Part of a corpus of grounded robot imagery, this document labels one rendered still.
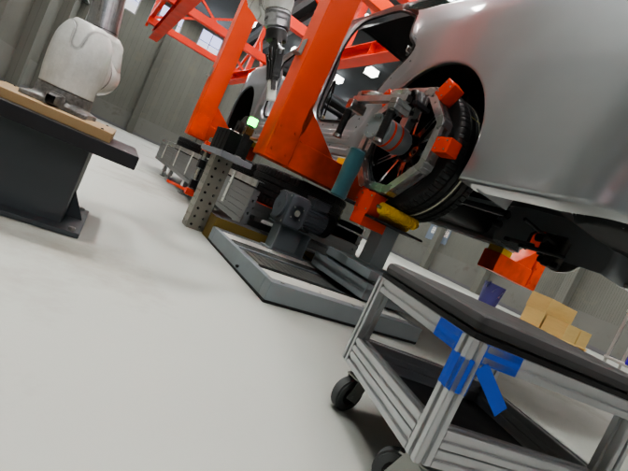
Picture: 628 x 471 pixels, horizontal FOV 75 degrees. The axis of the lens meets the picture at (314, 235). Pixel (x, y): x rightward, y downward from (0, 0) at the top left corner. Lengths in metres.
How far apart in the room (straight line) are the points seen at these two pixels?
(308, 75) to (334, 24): 0.29
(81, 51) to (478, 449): 1.39
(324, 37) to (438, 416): 2.03
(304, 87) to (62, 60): 1.23
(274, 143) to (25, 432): 1.85
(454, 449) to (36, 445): 0.56
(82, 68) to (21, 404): 1.04
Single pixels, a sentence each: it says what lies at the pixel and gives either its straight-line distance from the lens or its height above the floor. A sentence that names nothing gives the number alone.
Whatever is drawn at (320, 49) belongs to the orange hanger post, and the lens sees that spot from 2.37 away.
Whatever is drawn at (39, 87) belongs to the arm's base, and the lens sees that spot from 1.50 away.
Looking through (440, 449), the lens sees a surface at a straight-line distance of 0.72.
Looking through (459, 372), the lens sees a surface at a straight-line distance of 0.66.
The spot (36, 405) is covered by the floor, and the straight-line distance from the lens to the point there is 0.67.
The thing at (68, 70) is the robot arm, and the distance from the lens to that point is 1.47.
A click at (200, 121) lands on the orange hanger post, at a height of 0.68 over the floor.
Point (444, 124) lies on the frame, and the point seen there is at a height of 0.94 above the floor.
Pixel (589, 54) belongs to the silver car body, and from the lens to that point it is 1.85.
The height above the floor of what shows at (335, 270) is 0.14.
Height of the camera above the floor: 0.38
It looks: 3 degrees down
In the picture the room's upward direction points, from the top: 25 degrees clockwise
